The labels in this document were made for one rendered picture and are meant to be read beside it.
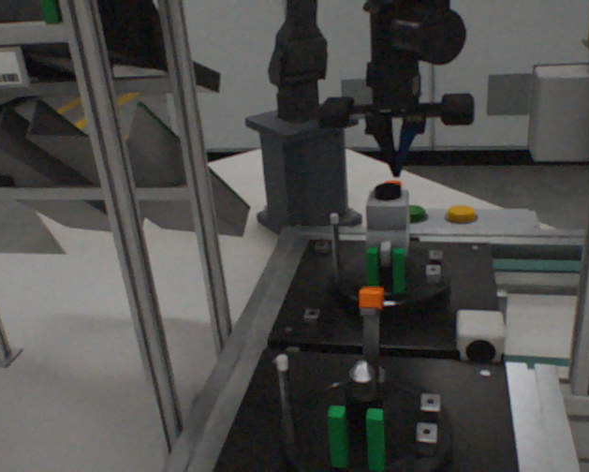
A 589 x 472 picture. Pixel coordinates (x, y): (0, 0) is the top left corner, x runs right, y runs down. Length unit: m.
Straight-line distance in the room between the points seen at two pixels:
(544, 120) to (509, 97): 3.23
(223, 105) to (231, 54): 0.31
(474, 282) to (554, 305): 0.12
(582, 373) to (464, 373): 0.10
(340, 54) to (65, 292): 2.88
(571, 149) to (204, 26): 3.48
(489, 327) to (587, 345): 0.10
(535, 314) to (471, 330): 0.19
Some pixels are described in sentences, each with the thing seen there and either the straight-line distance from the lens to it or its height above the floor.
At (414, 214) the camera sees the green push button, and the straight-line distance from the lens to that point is 0.95.
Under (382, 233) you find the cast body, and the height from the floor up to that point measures 1.05.
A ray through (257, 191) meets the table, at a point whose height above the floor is 0.86.
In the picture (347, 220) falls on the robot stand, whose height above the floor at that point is 0.88.
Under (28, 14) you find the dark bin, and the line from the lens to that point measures 0.59.
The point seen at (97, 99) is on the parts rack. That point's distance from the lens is 0.52.
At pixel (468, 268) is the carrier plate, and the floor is 0.97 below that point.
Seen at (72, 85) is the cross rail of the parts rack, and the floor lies 1.23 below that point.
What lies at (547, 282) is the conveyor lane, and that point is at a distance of 0.88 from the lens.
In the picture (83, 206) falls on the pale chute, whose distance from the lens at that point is 0.86.
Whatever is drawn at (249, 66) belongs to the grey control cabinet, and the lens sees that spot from 3.91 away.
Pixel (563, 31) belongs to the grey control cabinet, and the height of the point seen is 0.73.
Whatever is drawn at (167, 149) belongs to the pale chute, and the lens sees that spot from 0.71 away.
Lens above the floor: 1.36
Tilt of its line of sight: 26 degrees down
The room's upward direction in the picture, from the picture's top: 5 degrees counter-clockwise
